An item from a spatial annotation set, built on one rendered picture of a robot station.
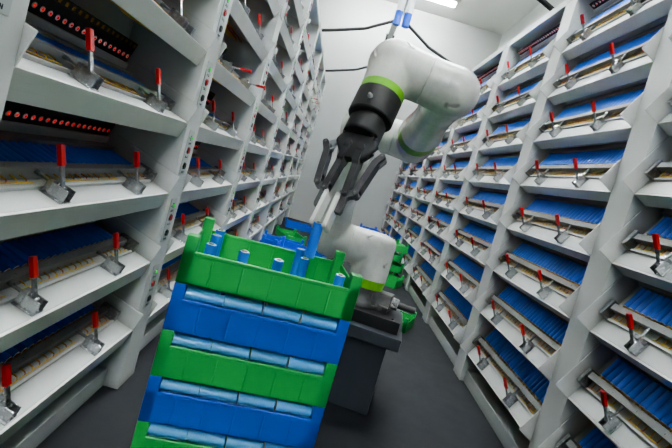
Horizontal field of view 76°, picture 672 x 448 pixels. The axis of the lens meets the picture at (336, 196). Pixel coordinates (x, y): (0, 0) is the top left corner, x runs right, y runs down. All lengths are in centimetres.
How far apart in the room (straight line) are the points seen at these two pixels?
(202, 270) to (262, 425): 29
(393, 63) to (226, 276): 50
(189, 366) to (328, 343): 23
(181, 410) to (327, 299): 30
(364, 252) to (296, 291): 73
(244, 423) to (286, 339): 16
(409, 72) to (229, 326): 57
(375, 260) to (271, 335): 75
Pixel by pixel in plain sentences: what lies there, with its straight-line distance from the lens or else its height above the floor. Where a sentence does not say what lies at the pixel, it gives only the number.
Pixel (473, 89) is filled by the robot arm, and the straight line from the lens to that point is 91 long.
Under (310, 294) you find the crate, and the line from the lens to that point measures 75.
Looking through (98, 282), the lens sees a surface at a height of 36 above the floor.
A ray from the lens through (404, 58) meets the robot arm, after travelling 89.
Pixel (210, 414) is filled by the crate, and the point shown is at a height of 27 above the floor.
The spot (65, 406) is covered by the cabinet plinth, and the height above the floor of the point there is 4.
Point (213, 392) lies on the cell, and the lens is 83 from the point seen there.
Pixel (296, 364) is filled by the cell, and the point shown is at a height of 38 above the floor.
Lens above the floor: 72
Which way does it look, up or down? 3 degrees down
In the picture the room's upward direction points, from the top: 16 degrees clockwise
